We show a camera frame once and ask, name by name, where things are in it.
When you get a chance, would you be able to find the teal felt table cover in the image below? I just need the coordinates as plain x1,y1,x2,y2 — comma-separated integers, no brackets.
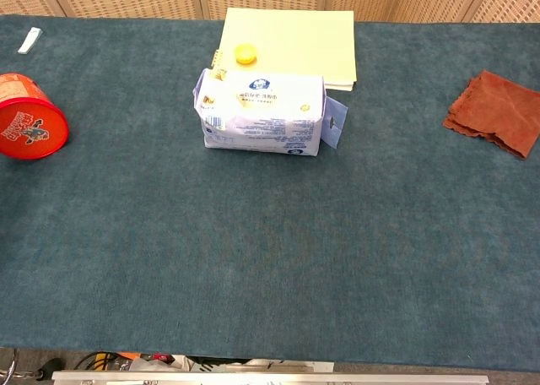
0,14,540,371

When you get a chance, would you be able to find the white facial tissue pack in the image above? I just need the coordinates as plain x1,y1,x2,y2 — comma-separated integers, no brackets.
192,67,350,157

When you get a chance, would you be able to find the yellow bottle cap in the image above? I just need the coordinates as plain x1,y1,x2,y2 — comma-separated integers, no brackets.
235,43,258,67

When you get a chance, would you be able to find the pale yellow spiral notebook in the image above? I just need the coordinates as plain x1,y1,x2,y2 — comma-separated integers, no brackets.
210,7,359,92

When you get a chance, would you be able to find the white plastic bag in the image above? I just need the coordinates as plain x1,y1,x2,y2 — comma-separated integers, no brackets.
126,353,335,374

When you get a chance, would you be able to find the brown folded cloth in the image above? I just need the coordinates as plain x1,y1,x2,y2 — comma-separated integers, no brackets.
442,69,540,161

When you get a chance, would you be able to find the orange red snack canister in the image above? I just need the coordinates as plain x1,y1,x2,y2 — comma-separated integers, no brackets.
0,73,70,161

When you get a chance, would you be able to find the small white eraser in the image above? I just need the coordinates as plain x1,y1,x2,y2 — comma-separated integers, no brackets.
17,27,44,56

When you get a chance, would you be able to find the aluminium profile rail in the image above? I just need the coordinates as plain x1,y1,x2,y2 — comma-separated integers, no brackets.
51,370,490,385

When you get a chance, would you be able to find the black cable bundle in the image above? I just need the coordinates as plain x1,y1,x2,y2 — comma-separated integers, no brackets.
73,350,130,371

